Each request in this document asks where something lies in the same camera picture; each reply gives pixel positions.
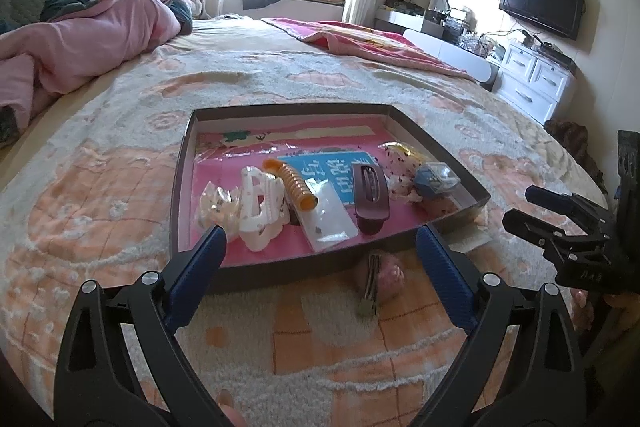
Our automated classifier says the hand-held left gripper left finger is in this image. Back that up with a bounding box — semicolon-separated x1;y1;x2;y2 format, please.
54;223;228;427

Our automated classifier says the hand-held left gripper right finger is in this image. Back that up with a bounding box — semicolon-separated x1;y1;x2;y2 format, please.
415;225;585;427

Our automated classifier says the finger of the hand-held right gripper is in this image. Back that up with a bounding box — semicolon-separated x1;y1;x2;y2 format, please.
525;186;610;233
501;208;578;260

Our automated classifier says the pink hair clip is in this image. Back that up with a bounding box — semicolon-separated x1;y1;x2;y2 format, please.
352;252;406;319

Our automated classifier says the clear hair claw clip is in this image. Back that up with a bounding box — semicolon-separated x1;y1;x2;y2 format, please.
199;183;246;241

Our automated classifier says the dark grey pink-lined box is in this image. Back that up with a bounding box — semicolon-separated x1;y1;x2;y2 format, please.
170;103;492;294

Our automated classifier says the small blue clear box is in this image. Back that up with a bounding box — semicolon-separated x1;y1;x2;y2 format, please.
412;161;460;200

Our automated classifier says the brown hair clip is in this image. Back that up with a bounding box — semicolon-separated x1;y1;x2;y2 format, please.
350;162;392;236

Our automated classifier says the small clear plastic bag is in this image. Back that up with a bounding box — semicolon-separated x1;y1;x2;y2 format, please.
300;184;360;254

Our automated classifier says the orange spiral hair tie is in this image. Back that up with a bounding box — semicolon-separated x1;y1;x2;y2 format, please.
263;158;320;212

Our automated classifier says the person's right hand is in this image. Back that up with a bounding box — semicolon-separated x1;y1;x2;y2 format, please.
572;289;597;326

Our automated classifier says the person's left hand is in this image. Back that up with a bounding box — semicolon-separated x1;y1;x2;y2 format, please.
218;389;247;427

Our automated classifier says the dark brown cloth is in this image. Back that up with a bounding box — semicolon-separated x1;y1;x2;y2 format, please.
544;119;609;188

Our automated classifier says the white hair claw clip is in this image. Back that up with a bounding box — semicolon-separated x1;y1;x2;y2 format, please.
236;166;292;253

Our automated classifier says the polka dot bow packet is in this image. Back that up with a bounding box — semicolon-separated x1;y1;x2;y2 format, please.
382;146;464;221

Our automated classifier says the white drawer cabinet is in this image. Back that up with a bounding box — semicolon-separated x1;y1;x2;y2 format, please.
492;43;577;126

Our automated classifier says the black set-top box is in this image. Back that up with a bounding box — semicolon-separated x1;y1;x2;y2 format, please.
534;41;579;68

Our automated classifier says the white desk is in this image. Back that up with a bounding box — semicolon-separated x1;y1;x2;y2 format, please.
375;4;502;88

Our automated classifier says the pink printed blanket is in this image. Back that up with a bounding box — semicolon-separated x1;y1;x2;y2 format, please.
262;18;482;84

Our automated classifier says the pink quilt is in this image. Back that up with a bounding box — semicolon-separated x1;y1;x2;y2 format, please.
0;0;184;144

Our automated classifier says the black wall television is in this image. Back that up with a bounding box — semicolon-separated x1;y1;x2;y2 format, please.
499;0;586;42

